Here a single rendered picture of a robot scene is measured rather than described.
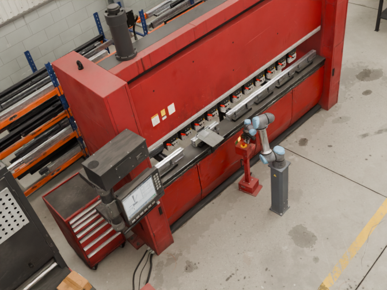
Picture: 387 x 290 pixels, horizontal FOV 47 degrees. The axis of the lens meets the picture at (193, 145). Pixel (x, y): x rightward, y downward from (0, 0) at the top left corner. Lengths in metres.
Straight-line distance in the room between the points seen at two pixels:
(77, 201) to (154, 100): 1.33
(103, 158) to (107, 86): 0.60
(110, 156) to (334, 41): 3.56
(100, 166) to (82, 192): 1.28
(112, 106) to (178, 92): 0.96
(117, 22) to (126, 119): 0.81
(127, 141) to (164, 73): 0.88
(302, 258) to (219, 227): 1.01
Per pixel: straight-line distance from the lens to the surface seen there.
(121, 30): 3.90
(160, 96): 4.34
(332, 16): 5.99
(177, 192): 5.04
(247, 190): 5.65
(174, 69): 4.34
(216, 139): 4.94
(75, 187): 4.91
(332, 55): 6.25
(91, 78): 3.92
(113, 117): 3.79
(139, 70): 4.04
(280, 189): 5.11
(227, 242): 5.27
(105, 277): 5.33
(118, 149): 3.67
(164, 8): 6.75
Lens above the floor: 4.36
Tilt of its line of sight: 43 degrees down
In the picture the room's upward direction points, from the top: 11 degrees counter-clockwise
